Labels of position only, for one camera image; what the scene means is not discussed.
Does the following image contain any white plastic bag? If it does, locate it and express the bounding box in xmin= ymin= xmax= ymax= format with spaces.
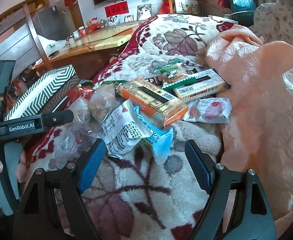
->
xmin=38 ymin=35 xmax=67 ymax=56

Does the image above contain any teal plastic bag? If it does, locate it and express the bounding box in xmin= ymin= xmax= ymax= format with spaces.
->
xmin=230 ymin=0 xmax=257 ymax=27

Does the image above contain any blue milk snack packet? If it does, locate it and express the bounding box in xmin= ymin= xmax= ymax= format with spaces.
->
xmin=133 ymin=106 xmax=174 ymax=165

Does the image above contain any floral cushion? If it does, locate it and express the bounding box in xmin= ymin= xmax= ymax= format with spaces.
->
xmin=250 ymin=0 xmax=293 ymax=46

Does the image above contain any green white chevron box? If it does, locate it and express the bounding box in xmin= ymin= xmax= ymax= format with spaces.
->
xmin=4 ymin=64 xmax=75 ymax=121

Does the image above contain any framed wedding photo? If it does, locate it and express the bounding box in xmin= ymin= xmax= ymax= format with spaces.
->
xmin=137 ymin=4 xmax=151 ymax=21

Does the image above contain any red wall banner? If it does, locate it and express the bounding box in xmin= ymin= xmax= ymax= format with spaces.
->
xmin=105 ymin=1 xmax=129 ymax=18

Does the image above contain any green white biscuit wrapper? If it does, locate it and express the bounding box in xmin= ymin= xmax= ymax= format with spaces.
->
xmin=153 ymin=60 xmax=187 ymax=84

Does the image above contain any wooden shelf rack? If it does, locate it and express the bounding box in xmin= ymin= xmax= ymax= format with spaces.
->
xmin=168 ymin=0 xmax=203 ymax=16

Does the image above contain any orange cracker pack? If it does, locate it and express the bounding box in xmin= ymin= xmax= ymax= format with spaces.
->
xmin=117 ymin=77 xmax=188 ymax=127

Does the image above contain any clear bag of nuts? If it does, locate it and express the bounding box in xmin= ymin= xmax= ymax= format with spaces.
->
xmin=89 ymin=85 xmax=116 ymax=124

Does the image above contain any wooden chair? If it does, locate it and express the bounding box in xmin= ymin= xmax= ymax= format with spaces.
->
xmin=0 ymin=4 xmax=53 ymax=78

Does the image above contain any wooden glass-top table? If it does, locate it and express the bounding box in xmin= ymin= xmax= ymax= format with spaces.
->
xmin=33 ymin=21 xmax=143 ymax=79

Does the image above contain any red snack packet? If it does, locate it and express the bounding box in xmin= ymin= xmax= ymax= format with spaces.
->
xmin=66 ymin=86 xmax=95 ymax=105

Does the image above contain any peach satin quilt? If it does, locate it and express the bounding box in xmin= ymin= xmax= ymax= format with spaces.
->
xmin=206 ymin=25 xmax=293 ymax=235

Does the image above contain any floral fleece blanket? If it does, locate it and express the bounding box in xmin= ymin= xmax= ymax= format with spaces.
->
xmin=27 ymin=15 xmax=230 ymax=239

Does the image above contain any white blue cracker pack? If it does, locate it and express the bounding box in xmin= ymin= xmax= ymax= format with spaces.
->
xmin=173 ymin=69 xmax=227 ymax=102

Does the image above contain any green cookie packet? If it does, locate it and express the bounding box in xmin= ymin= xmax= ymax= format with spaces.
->
xmin=101 ymin=80 xmax=127 ymax=89

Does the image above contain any white pink snack packet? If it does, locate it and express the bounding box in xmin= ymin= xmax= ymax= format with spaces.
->
xmin=102 ymin=100 xmax=152 ymax=159

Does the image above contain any Nescafe coffee stick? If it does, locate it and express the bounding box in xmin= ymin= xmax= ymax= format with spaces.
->
xmin=145 ymin=75 xmax=163 ymax=86

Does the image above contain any Santa doll figure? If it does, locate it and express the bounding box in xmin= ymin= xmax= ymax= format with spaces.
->
xmin=87 ymin=17 xmax=100 ymax=32

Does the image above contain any pink strawberry snack packet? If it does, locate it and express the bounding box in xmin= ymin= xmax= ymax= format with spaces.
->
xmin=182 ymin=98 xmax=232 ymax=124

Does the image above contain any clear bag dark snack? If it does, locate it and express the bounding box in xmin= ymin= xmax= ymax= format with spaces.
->
xmin=68 ymin=97 xmax=92 ymax=125

